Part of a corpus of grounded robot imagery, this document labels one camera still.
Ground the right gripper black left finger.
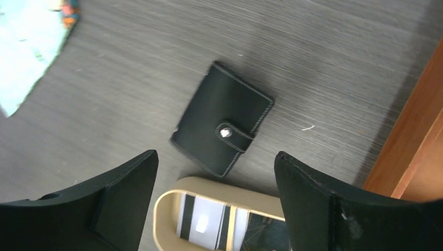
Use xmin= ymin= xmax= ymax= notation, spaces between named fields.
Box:
xmin=1 ymin=150 xmax=159 ymax=250

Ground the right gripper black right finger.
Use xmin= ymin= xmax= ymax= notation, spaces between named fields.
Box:
xmin=274 ymin=151 xmax=442 ymax=250

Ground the white striped credit card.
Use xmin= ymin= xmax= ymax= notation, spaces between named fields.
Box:
xmin=176 ymin=193 xmax=250 ymax=250

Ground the black leather card holder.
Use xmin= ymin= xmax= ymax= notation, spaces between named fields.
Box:
xmin=171 ymin=61 xmax=274 ymax=178

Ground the dark patterned credit card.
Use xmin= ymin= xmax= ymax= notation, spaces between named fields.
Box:
xmin=240 ymin=214 xmax=292 ymax=251

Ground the beige oval tray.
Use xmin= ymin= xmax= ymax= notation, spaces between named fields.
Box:
xmin=153 ymin=177 xmax=285 ymax=250

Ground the orange compartment organizer box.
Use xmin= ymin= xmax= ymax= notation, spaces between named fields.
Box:
xmin=363 ymin=42 xmax=442 ymax=202

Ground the green cartoon print cloth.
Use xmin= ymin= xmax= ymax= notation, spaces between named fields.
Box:
xmin=1 ymin=0 xmax=80 ymax=117

